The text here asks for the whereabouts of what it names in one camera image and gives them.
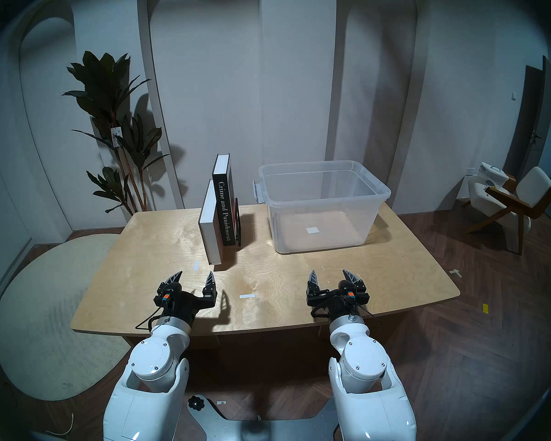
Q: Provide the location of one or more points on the white object on armchair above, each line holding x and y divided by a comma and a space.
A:
492, 173

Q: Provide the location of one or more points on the dark door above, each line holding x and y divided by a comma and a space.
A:
532, 123

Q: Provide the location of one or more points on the white book with picture cover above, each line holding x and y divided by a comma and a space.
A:
209, 233

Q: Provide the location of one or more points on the black Crime and Punishment book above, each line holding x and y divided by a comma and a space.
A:
223, 206

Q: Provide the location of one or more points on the clear plastic storage box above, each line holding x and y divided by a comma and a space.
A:
326, 201

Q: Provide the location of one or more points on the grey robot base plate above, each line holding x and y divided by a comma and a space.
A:
266, 428

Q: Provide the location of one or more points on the tall green potted plant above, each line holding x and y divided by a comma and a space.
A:
110, 91

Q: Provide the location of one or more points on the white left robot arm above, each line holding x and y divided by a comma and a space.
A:
151, 357

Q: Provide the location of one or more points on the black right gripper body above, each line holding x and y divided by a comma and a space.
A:
340, 304

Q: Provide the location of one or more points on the black base knob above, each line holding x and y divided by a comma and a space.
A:
195, 403

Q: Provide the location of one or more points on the round beige rug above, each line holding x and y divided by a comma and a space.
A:
50, 316

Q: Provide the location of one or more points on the white tag on plant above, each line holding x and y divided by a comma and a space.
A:
117, 134

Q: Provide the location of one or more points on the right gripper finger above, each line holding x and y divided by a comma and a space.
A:
313, 283
352, 278

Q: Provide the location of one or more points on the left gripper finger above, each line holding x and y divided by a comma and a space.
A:
173, 279
210, 285

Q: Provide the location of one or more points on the white armchair with wooden frame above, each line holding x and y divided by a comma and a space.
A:
532, 187

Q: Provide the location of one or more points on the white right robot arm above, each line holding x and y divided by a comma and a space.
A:
362, 362

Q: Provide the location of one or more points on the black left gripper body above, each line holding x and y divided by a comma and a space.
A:
183, 302

